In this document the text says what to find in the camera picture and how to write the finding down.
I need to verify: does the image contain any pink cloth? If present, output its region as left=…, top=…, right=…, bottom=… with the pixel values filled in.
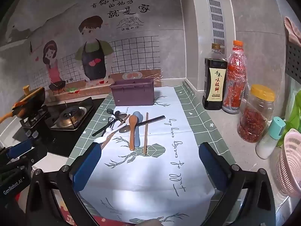
left=284, top=16, right=301, bottom=46

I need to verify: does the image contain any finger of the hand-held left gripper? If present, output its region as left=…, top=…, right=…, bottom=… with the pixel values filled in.
left=14, top=144, right=48, bottom=168
left=6, top=139, right=33, bottom=159

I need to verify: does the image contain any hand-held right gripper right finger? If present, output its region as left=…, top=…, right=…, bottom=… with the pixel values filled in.
left=199, top=142, right=276, bottom=226

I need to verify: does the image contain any blue spoon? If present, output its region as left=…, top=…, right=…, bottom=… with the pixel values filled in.
left=133, top=111, right=143, bottom=147

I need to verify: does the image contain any white bottle with teal cap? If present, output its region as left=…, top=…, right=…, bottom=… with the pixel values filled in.
left=255, top=116, right=286, bottom=159

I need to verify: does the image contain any grey perforated rack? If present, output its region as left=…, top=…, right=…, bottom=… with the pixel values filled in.
left=285, top=41, right=301, bottom=83

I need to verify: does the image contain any green plastic bag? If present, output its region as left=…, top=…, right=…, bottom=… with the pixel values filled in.
left=276, top=94, right=301, bottom=146

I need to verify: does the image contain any black gas stove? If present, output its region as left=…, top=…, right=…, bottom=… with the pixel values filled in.
left=12, top=96, right=106, bottom=158

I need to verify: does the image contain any black loop-handled utensil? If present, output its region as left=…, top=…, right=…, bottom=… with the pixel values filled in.
left=101, top=110, right=121, bottom=134

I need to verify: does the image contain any pink plastic colander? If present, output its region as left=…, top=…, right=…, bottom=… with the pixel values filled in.
left=275, top=128, right=301, bottom=199

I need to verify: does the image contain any black wok with wooden handle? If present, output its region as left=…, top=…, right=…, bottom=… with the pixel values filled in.
left=0, top=86, right=46, bottom=124

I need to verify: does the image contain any cartoon wall poster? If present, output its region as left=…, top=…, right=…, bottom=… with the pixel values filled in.
left=5, top=0, right=165, bottom=99

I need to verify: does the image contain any black handled spoon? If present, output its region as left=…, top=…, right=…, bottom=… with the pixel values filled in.
left=119, top=115, right=165, bottom=132

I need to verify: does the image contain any purple utensil box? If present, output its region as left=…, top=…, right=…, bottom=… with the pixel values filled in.
left=110, top=77, right=155, bottom=106

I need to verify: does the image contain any silver spoon with black handle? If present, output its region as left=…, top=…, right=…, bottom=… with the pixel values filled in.
left=92, top=114, right=127, bottom=137

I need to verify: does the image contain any white vent grille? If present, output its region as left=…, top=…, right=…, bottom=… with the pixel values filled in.
left=206, top=0, right=227, bottom=52

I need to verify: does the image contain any black metal spoon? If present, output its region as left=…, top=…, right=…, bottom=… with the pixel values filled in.
left=106, top=108, right=118, bottom=132

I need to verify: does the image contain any translucent white spoon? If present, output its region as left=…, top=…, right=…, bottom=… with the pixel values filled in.
left=93, top=132, right=113, bottom=144

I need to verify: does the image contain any chili jar with yellow lid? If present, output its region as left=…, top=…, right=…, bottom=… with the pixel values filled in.
left=237, top=84, right=275, bottom=143

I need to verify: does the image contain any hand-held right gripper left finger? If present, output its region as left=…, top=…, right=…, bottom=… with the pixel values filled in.
left=25, top=142, right=102, bottom=226

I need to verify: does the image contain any green and white tablecloth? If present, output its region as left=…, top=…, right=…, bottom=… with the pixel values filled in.
left=63, top=85, right=238, bottom=226

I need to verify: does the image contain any wooden spoon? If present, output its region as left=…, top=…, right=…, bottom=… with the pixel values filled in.
left=128, top=115, right=138, bottom=151

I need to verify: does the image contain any dark soy sauce bottle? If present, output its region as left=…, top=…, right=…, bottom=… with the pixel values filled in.
left=203, top=44, right=228, bottom=111

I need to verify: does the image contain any red chili bottle orange cap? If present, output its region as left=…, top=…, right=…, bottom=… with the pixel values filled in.
left=222, top=40, right=248, bottom=115

